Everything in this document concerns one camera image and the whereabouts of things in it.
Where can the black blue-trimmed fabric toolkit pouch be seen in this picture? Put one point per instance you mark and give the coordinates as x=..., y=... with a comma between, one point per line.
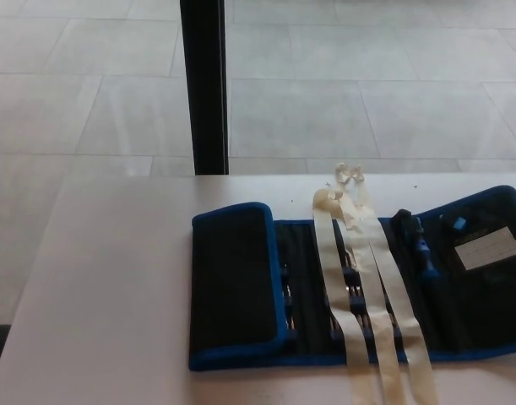
x=232, y=274

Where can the small blue plastic piece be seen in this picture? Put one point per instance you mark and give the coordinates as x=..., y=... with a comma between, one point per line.
x=459, y=223

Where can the white label card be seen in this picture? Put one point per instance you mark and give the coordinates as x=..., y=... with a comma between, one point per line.
x=487, y=249

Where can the black vertical post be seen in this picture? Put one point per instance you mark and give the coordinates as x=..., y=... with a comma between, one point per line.
x=207, y=84

